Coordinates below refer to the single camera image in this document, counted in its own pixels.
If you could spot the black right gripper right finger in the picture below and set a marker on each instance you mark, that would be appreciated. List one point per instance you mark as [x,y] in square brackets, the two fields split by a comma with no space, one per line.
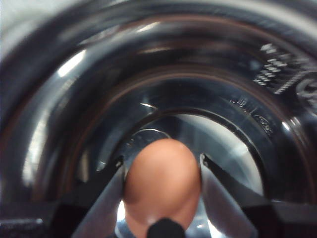
[260,218]

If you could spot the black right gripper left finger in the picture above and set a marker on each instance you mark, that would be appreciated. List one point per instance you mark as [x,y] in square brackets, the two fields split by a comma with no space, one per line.
[74,218]

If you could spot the glass lid with green knob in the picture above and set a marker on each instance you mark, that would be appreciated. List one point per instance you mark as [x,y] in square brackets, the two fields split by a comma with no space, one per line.
[223,81]

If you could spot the brown egg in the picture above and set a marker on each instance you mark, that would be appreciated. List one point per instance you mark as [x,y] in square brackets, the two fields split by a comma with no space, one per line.
[163,183]

